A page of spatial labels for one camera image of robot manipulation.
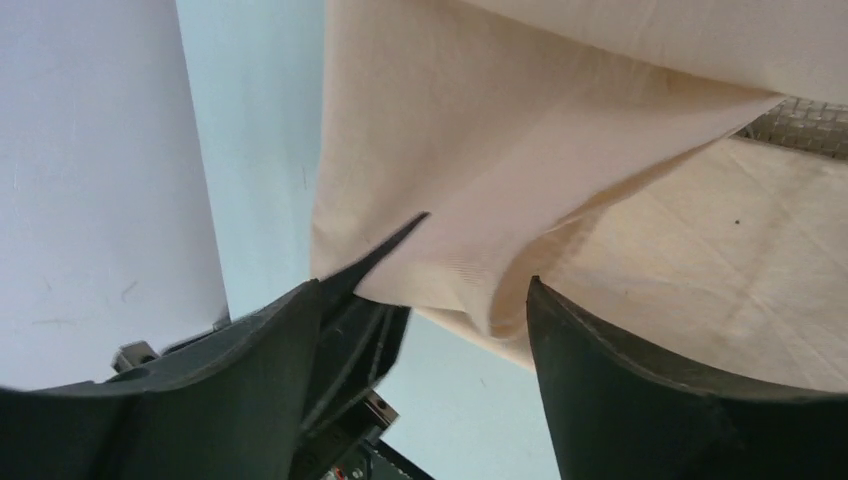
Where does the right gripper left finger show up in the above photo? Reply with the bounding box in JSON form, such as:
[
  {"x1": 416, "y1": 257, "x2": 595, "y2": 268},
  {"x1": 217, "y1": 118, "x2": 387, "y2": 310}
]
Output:
[{"x1": 1, "y1": 217, "x2": 420, "y2": 479}]

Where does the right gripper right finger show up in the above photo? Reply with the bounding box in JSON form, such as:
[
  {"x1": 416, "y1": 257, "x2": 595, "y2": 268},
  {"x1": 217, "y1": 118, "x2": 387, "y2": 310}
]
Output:
[{"x1": 526, "y1": 277, "x2": 847, "y2": 479}]

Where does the beige wrapping cloth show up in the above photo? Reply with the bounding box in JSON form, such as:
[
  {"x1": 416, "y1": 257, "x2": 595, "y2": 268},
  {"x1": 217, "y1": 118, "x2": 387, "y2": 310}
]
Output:
[{"x1": 311, "y1": 1, "x2": 847, "y2": 391}]

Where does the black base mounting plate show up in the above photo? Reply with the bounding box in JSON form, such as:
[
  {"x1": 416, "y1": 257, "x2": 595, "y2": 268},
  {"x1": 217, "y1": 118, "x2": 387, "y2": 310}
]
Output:
[{"x1": 289, "y1": 391, "x2": 433, "y2": 480}]

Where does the metal mesh instrument tray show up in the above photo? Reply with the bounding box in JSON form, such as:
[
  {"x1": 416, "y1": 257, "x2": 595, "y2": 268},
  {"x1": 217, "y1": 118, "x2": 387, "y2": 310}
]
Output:
[{"x1": 736, "y1": 97, "x2": 848, "y2": 160}]

